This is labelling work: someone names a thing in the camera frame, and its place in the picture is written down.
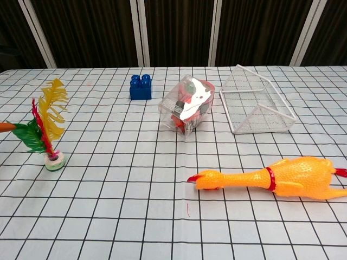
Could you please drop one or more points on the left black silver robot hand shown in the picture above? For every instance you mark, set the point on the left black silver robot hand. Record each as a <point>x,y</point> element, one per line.
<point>6,127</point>

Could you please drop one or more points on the colourful feather shuttlecock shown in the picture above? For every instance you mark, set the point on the colourful feather shuttlecock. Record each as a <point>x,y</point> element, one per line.
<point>55,162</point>

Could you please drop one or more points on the black pleated curtain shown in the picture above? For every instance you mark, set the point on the black pleated curtain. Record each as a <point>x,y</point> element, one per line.
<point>92,29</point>

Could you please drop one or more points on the white black checked tablecloth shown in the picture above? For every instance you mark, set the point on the white black checked tablecloth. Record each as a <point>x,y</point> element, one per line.
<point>122,189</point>

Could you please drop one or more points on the blue toy building block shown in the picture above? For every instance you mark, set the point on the blue toy building block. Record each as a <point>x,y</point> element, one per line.
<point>140,90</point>

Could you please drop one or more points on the clear plastic box with toys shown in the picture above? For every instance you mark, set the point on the clear plastic box with toys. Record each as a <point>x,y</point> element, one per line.
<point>184,108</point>

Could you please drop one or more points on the orange rubber chicken toy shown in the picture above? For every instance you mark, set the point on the orange rubber chicken toy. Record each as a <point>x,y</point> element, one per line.
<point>292,176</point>

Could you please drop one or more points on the white aluminium frame post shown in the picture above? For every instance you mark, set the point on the white aluminium frame post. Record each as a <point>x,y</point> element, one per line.
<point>214,32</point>
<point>139,32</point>
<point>305,32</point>
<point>36,32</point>

